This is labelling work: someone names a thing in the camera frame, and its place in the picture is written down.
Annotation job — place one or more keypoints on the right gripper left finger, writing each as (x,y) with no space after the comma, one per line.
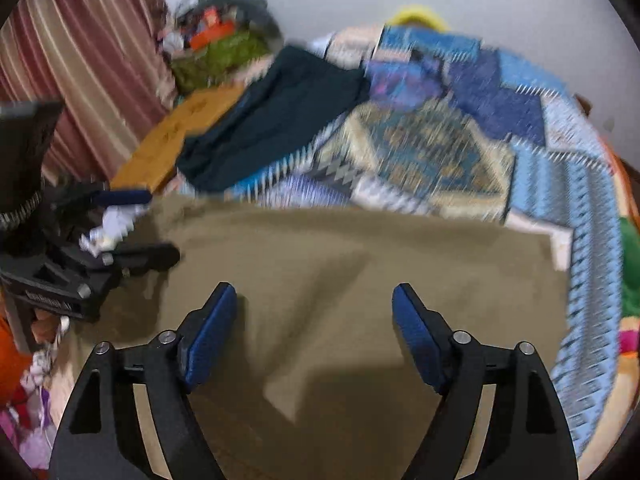
(126,399)

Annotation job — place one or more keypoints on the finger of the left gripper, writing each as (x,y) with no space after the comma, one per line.
(124,197)
(138,259)

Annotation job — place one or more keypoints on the khaki pants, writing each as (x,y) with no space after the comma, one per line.
(314,382)

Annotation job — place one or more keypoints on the white crumpled cloth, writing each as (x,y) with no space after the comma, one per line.
(117,223)

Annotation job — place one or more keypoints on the wooden headboard panel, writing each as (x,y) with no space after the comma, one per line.
(152,165)

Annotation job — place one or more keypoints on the striped pink curtain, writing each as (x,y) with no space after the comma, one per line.
(103,60)

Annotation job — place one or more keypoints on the green patterned bag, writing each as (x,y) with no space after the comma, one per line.
(212,65)

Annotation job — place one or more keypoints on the orange box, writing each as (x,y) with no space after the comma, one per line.
(211,27)

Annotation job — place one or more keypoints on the dark navy garment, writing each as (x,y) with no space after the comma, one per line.
(275,117)

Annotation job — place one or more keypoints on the grey plush toy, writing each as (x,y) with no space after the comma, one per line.
(248,14)

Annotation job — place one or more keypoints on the blue patchwork bedsheet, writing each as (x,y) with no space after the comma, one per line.
(460,130)

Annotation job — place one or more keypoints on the yellow plush item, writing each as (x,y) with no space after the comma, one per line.
(422,16)

